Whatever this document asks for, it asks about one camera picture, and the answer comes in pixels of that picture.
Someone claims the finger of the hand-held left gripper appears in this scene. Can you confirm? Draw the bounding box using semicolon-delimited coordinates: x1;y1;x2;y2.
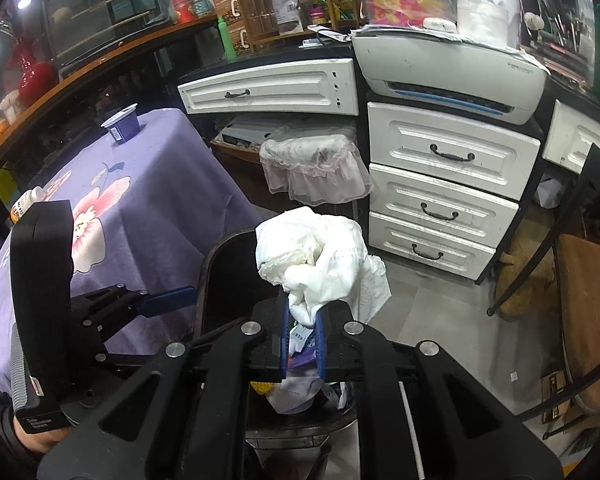
94;345;176;368
72;285;197;346

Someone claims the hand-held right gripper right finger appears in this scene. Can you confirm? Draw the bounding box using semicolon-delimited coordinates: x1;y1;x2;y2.
316;300;563;480

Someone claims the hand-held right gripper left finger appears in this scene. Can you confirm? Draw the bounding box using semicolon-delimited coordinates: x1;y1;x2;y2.
37;295;290;480

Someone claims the dark round trash bin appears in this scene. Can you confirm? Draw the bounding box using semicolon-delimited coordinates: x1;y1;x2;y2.
195;227;381;448

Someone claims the white plastic bag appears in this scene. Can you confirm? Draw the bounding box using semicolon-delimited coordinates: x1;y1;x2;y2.
255;206;392;326

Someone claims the person's left forearm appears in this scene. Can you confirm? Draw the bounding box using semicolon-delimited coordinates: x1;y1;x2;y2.
0;375;36;480

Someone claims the person's left hand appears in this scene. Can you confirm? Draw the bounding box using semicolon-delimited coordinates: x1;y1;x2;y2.
12;417;75;457

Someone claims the purple wrapper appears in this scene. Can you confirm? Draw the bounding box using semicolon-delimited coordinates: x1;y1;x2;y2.
286;345;321;378

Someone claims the crumpled white paper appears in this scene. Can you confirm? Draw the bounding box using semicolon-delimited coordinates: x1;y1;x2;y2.
267;377;353;415

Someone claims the purple floral tablecloth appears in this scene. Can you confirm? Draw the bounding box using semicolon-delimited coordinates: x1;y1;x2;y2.
0;107;268;396

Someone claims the white orange drink bottle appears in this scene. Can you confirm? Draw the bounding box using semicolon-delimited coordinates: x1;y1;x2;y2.
10;186;46;225

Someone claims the white cabinet drawer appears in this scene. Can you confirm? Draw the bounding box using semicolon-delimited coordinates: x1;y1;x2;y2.
367;211;497;281
542;100;600;176
369;164;521;251
367;101;541;201

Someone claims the blue yogurt cup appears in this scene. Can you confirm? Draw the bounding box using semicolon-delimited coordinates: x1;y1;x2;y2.
101;103;141;145

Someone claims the sheer lace stool cover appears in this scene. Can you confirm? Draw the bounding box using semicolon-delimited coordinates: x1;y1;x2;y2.
259;132;373;221

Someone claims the red vase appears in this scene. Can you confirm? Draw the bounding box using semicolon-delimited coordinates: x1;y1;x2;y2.
5;40;61;107

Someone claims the curved wooden counter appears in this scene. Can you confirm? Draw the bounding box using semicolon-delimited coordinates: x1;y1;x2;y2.
0;10;221;171

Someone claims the brown woven basket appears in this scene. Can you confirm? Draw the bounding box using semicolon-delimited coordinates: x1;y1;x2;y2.
495;205;556;318

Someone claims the long white drawer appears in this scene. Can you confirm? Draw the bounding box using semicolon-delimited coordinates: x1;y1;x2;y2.
176;57;359;117

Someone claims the brown cardboard box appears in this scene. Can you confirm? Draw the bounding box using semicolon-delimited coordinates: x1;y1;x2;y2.
540;370;600;426

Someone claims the wooden seat metal chair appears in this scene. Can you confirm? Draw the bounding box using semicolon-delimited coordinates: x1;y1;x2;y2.
487;142;600;441

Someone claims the green bottle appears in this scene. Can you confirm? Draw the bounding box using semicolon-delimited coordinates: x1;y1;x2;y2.
216;15;238;61

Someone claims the brown patterned box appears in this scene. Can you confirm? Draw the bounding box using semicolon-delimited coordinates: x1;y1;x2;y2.
228;24;255;56
215;0;243;26

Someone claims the glass display case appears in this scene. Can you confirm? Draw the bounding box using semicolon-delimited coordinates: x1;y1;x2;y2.
40;0;176;68

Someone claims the white grey printer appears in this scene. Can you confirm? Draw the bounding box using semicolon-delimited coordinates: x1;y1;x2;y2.
351;24;550;126

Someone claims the grey snack pouch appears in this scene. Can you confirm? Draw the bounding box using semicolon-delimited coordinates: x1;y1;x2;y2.
271;0;301;36

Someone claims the white oval case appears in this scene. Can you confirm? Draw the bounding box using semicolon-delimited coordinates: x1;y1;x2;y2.
422;17;458;33

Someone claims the pen display rack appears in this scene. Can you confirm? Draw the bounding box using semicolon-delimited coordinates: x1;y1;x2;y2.
522;0;596;93

